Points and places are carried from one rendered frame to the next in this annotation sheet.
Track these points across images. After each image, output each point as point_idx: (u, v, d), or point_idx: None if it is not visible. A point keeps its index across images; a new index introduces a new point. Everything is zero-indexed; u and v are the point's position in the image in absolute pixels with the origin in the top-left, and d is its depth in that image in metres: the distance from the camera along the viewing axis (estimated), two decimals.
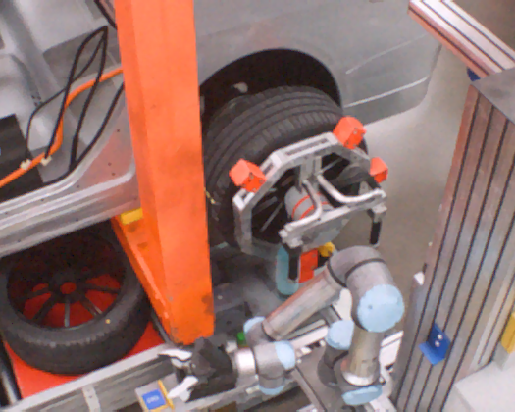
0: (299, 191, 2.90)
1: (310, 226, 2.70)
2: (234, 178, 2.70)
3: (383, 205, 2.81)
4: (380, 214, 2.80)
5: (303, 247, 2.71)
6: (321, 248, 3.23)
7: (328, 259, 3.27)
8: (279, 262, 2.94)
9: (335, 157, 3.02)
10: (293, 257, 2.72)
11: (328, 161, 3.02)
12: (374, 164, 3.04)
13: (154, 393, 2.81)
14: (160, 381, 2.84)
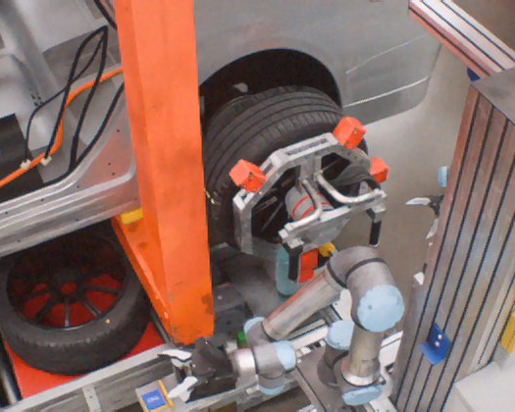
0: (299, 191, 2.90)
1: (310, 226, 2.70)
2: (234, 178, 2.70)
3: (383, 205, 2.81)
4: (380, 214, 2.80)
5: (303, 247, 2.71)
6: (321, 248, 3.23)
7: (328, 259, 3.27)
8: (279, 262, 2.94)
9: (335, 157, 3.02)
10: (293, 257, 2.72)
11: (328, 161, 3.02)
12: (374, 164, 3.04)
13: (154, 393, 2.81)
14: (160, 381, 2.84)
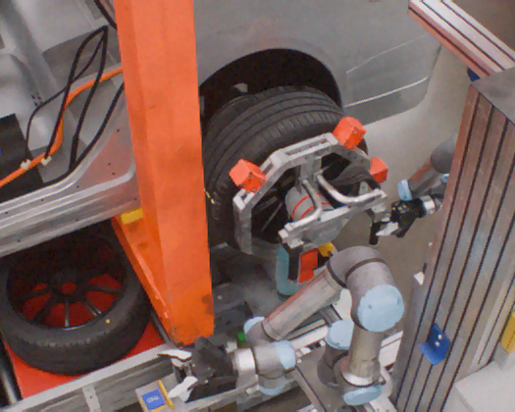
0: (299, 191, 2.90)
1: (310, 226, 2.70)
2: (234, 178, 2.70)
3: (383, 205, 2.81)
4: (380, 214, 2.80)
5: (303, 247, 2.71)
6: (321, 248, 3.23)
7: (328, 259, 3.27)
8: (279, 262, 2.94)
9: (335, 157, 3.02)
10: (293, 257, 2.72)
11: (328, 161, 3.02)
12: (374, 164, 3.04)
13: (154, 393, 2.81)
14: (160, 381, 2.84)
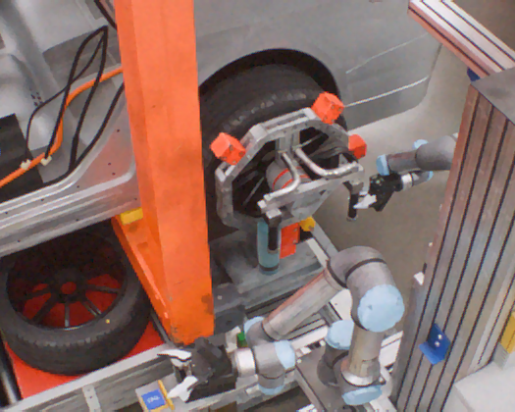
0: (279, 165, 2.99)
1: (288, 196, 2.79)
2: (215, 150, 2.80)
3: (360, 178, 2.90)
4: (357, 186, 2.89)
5: (282, 218, 2.80)
6: (302, 223, 3.32)
7: (309, 234, 3.36)
8: (260, 233, 3.03)
9: (315, 132, 3.11)
10: (272, 227, 2.81)
11: (308, 136, 3.11)
12: (353, 140, 3.13)
13: (154, 393, 2.81)
14: (160, 381, 2.84)
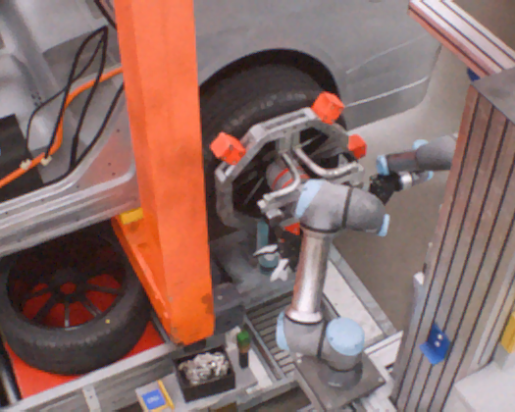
0: (279, 165, 2.99)
1: (288, 196, 2.79)
2: (215, 150, 2.80)
3: (360, 178, 2.90)
4: (357, 186, 2.89)
5: (282, 218, 2.80)
6: None
7: None
8: (260, 233, 3.03)
9: (315, 132, 3.11)
10: (272, 227, 2.81)
11: (308, 136, 3.11)
12: (353, 140, 3.13)
13: (154, 393, 2.81)
14: (160, 381, 2.84)
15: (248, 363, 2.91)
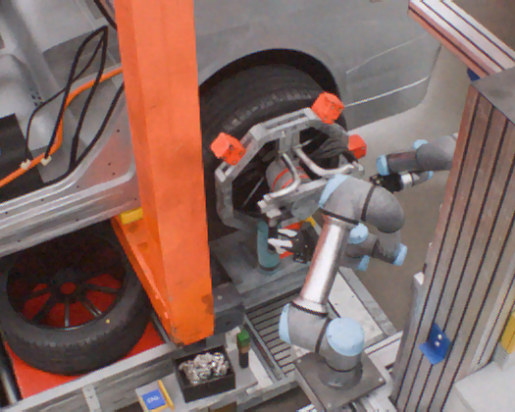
0: (280, 165, 2.99)
1: (288, 196, 2.79)
2: (215, 150, 2.80)
3: (360, 178, 2.90)
4: None
5: (282, 218, 2.80)
6: (302, 223, 3.32)
7: None
8: (260, 233, 3.03)
9: (315, 133, 3.11)
10: (273, 228, 2.81)
11: (308, 136, 3.11)
12: (353, 140, 3.13)
13: (154, 393, 2.81)
14: (160, 381, 2.84)
15: (248, 363, 2.91)
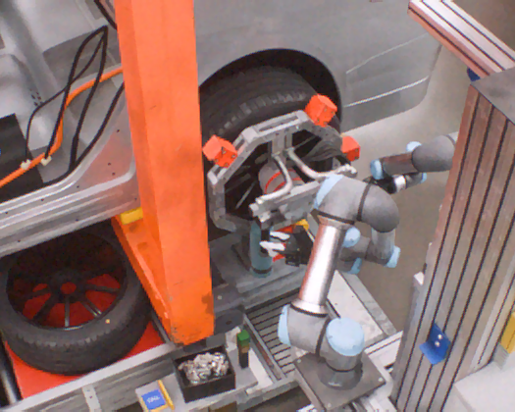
0: (272, 168, 2.98)
1: (281, 199, 2.78)
2: (207, 153, 2.79)
3: None
4: None
5: (274, 221, 2.79)
6: (295, 226, 3.31)
7: None
8: (252, 236, 3.02)
9: (308, 135, 3.10)
10: (264, 231, 2.80)
11: (301, 138, 3.10)
12: (346, 142, 3.12)
13: (154, 393, 2.81)
14: (160, 381, 2.84)
15: (248, 363, 2.91)
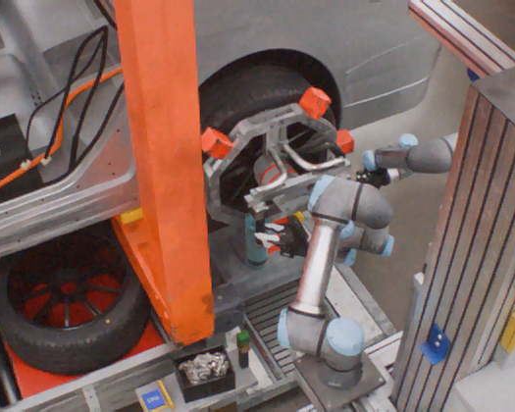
0: (267, 160, 3.01)
1: (275, 190, 2.81)
2: (202, 145, 2.82)
3: (347, 172, 2.92)
4: None
5: (268, 212, 2.82)
6: None
7: None
8: (247, 228, 3.05)
9: (303, 128, 3.13)
10: (259, 221, 2.83)
11: (296, 131, 3.13)
12: (340, 135, 3.15)
13: (154, 393, 2.81)
14: (160, 381, 2.84)
15: (248, 363, 2.91)
